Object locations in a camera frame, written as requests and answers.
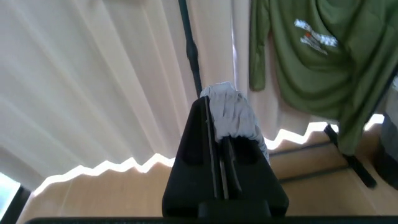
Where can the white laundry basket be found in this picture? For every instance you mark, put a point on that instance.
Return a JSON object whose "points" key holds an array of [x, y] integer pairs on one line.
{"points": [[390, 140]]}

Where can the pale grey shorts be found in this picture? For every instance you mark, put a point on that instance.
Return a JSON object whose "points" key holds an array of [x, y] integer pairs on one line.
{"points": [[230, 115]]}

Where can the beige curtain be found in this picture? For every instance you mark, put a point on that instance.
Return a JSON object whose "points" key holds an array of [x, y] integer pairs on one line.
{"points": [[77, 77]]}

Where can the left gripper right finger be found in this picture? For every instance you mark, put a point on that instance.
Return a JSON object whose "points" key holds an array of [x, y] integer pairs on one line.
{"points": [[258, 186]]}

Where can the green long-sleeved shirt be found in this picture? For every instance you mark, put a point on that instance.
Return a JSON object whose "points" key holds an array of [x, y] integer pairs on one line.
{"points": [[311, 77]]}

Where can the black clothes rack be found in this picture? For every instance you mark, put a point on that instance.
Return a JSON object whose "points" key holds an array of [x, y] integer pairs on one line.
{"points": [[192, 53]]}

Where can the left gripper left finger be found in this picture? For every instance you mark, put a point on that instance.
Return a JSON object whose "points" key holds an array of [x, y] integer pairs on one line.
{"points": [[189, 180]]}

